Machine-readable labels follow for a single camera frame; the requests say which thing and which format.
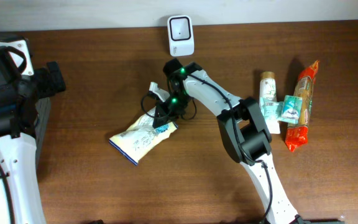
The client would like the cream snack bag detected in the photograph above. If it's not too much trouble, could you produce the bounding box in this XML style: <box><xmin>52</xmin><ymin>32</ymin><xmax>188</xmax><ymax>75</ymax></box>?
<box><xmin>109</xmin><ymin>114</ymin><xmax>178</xmax><ymax>166</ymax></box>

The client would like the white tube with tan cap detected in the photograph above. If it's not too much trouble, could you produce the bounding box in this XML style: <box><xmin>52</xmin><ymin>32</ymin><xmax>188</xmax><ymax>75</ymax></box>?
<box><xmin>259</xmin><ymin>72</ymin><xmax>280</xmax><ymax>134</ymax></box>

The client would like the teal wipes packet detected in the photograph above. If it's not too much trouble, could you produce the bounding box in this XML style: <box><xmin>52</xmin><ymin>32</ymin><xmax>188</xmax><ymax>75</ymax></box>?
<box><xmin>259</xmin><ymin>98</ymin><xmax>284</xmax><ymax>121</ymax></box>

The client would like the small teal tissue pack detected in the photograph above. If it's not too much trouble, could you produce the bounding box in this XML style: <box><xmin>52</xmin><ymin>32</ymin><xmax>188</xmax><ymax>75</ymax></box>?
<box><xmin>281</xmin><ymin>95</ymin><xmax>303</xmax><ymax>124</ymax></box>

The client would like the orange spaghetti packet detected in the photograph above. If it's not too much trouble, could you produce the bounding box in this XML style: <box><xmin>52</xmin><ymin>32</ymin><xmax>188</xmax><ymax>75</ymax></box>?
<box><xmin>285</xmin><ymin>60</ymin><xmax>319</xmax><ymax>152</ymax></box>

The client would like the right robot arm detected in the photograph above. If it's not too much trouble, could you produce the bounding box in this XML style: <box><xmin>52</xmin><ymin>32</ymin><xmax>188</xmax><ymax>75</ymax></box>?
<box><xmin>149</xmin><ymin>58</ymin><xmax>305</xmax><ymax>223</ymax></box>

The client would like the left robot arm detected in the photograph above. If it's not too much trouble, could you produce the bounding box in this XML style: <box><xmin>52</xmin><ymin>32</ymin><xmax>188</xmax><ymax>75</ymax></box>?
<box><xmin>0</xmin><ymin>34</ymin><xmax>66</xmax><ymax>223</ymax></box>

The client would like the grey plastic basket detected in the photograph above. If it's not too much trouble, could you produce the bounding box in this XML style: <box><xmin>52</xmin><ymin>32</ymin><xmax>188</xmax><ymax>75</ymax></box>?
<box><xmin>35</xmin><ymin>98</ymin><xmax>51</xmax><ymax>168</ymax></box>

